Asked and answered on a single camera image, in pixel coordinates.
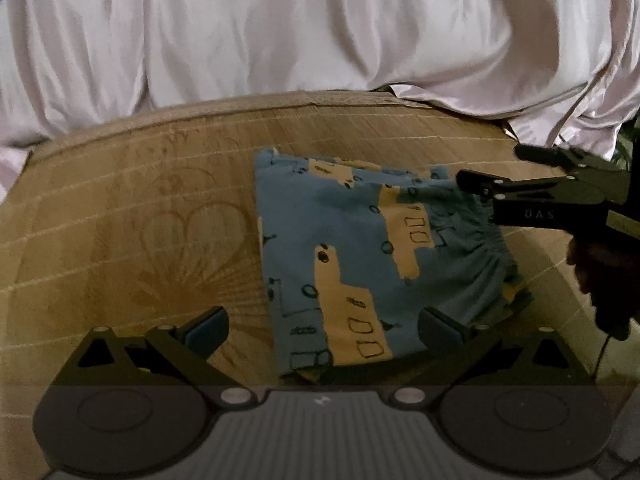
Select person's right hand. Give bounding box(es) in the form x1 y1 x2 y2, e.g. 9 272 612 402
566 231 639 341

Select pink satin bed sheet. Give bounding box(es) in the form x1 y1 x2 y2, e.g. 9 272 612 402
1 0 639 191

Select blue car-print pajama pants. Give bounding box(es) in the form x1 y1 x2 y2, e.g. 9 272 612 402
254 150 530 376

